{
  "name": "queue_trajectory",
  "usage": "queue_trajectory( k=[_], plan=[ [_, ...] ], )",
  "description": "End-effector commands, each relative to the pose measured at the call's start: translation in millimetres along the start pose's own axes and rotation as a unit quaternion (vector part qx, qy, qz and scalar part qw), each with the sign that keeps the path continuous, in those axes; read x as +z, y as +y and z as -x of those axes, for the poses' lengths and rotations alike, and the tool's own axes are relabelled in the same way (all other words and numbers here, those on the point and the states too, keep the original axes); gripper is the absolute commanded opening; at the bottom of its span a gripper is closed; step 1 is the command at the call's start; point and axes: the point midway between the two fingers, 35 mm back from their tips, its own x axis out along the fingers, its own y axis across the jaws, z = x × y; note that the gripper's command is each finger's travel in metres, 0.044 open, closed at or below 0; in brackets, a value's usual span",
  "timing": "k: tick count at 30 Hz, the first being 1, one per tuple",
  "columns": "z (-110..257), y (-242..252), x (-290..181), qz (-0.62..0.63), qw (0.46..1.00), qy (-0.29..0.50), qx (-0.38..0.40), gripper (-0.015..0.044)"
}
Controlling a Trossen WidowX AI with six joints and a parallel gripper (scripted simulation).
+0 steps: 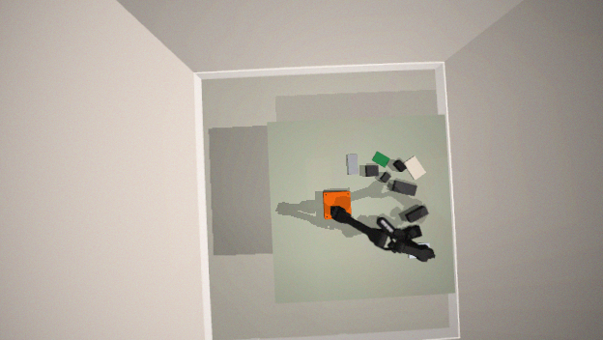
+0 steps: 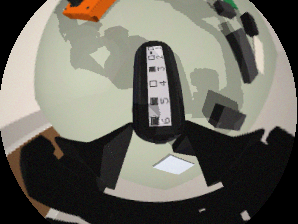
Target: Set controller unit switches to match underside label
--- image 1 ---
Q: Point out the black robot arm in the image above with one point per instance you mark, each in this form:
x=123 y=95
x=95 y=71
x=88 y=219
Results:
x=379 y=236

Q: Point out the green flat panel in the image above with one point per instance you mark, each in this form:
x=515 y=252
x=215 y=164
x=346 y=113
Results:
x=381 y=159

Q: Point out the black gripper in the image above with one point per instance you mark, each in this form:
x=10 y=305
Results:
x=409 y=231

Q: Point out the dark grey switch panel with green rocker switches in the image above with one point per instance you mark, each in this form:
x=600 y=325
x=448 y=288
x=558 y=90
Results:
x=384 y=224

